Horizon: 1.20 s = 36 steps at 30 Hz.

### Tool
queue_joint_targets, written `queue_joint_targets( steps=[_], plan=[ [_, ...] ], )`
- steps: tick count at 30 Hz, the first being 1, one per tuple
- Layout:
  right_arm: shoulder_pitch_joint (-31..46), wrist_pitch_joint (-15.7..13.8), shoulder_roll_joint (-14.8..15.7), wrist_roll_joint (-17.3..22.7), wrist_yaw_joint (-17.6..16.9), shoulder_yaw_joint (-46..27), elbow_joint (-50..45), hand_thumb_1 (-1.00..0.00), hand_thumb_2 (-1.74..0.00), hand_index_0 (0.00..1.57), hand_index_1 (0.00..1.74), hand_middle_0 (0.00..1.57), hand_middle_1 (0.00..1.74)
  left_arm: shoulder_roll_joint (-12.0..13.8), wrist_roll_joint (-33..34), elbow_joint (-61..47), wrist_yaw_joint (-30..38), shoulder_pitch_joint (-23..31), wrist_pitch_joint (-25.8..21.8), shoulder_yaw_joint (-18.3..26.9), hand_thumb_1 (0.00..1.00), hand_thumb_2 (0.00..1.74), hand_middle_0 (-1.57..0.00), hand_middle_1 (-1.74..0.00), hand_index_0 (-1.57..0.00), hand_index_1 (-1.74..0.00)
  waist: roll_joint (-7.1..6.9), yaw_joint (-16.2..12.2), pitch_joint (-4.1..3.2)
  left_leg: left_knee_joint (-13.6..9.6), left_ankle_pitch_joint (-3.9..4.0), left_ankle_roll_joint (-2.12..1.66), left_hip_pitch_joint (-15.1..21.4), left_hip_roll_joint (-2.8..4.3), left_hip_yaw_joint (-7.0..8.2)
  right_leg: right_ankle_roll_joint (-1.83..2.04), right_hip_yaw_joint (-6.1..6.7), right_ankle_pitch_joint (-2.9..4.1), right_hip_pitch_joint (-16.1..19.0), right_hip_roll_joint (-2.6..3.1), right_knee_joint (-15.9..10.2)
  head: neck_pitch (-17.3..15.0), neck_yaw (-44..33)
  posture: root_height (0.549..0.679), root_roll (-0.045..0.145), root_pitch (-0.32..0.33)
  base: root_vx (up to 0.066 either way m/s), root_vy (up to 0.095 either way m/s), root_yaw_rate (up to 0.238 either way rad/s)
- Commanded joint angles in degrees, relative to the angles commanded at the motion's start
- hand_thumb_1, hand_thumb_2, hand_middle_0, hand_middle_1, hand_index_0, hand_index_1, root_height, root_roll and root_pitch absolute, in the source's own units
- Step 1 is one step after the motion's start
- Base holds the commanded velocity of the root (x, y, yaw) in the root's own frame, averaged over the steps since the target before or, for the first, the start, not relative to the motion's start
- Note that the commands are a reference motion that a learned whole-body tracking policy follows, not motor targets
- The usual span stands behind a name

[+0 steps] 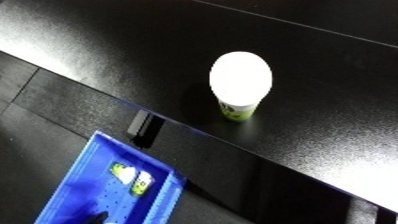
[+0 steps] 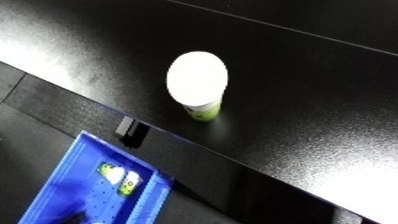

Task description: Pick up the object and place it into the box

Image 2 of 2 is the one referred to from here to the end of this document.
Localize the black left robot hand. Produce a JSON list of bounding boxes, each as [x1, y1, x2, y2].
[[60, 211, 91, 224]]

